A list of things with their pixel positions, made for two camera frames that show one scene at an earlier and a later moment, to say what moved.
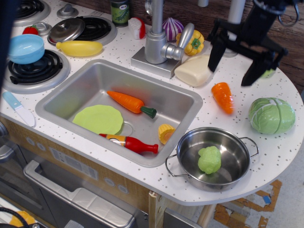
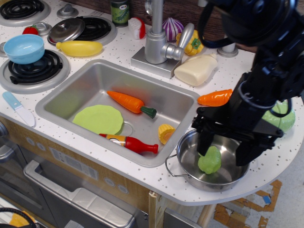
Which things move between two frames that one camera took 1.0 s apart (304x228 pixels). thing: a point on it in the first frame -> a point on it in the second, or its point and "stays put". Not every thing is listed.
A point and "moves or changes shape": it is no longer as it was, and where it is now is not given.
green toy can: x=120 y=12 stays put
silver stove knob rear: x=67 y=12 stays put
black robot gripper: x=238 y=34 -> x=243 y=119
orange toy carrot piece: x=222 y=93 moves or changes shape
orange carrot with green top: x=133 y=104 stays put
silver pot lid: x=65 y=30 stays put
